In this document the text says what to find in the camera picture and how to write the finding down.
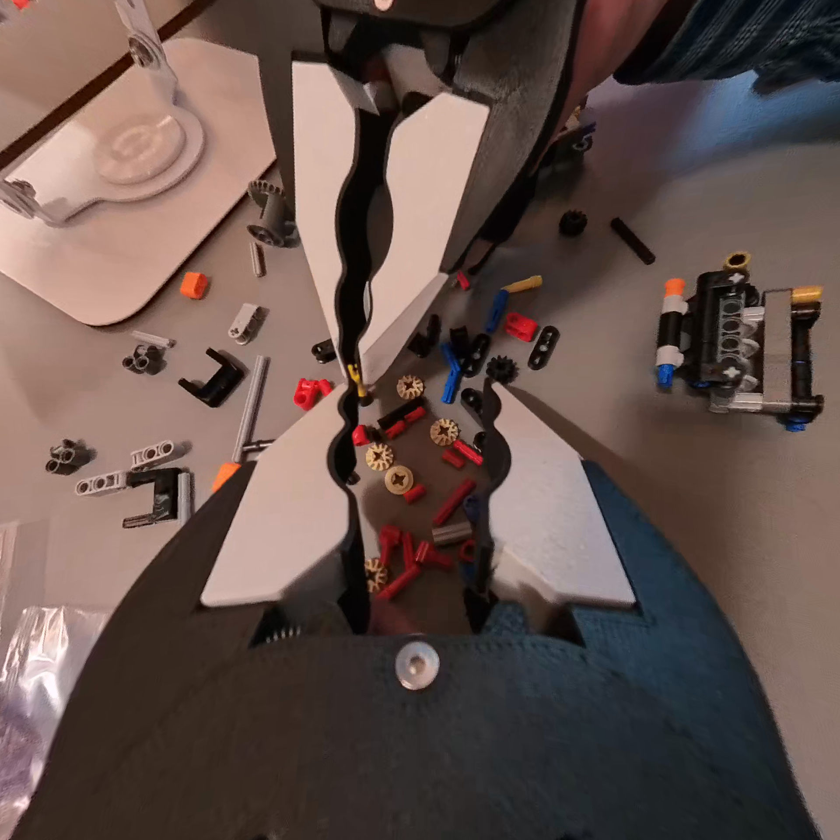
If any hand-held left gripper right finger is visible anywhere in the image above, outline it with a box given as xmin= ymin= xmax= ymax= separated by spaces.
xmin=465 ymin=377 xmax=640 ymax=632

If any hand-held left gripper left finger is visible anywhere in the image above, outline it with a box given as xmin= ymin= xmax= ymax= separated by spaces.
xmin=199 ymin=382 xmax=371 ymax=634

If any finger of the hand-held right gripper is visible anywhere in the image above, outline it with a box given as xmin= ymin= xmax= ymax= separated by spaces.
xmin=360 ymin=91 xmax=493 ymax=388
xmin=290 ymin=60 xmax=382 ymax=385

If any person's right forearm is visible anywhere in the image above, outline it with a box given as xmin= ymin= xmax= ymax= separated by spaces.
xmin=577 ymin=0 xmax=840 ymax=93

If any grey lego differential gear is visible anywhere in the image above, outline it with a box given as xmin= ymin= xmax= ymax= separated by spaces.
xmin=246 ymin=180 xmax=299 ymax=249

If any dark lego subassembly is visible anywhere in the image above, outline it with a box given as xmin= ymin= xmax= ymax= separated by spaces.
xmin=548 ymin=105 xmax=599 ymax=173

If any long grey lego axle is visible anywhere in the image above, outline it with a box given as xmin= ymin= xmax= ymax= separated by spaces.
xmin=233 ymin=356 xmax=271 ymax=464

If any pile of red lego pins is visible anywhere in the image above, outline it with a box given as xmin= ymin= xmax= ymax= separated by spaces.
xmin=351 ymin=403 xmax=487 ymax=601

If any light grey lego connector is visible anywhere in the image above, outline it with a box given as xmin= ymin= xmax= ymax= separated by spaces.
xmin=227 ymin=303 xmax=269 ymax=345

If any black two-hole lego beam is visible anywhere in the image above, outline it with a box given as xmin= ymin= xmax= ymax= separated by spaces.
xmin=527 ymin=325 xmax=560 ymax=370

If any black lego axle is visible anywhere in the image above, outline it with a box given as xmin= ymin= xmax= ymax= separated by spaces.
xmin=610 ymin=218 xmax=657 ymax=265

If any partly built lego engine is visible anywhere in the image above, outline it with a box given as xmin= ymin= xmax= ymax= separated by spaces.
xmin=655 ymin=251 xmax=826 ymax=434

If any clear plastic bag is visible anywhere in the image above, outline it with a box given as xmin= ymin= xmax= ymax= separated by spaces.
xmin=0 ymin=521 xmax=112 ymax=840

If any black lego angle bracket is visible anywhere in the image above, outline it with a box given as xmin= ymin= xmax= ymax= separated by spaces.
xmin=178 ymin=348 xmax=245 ymax=408
xmin=122 ymin=467 xmax=185 ymax=530

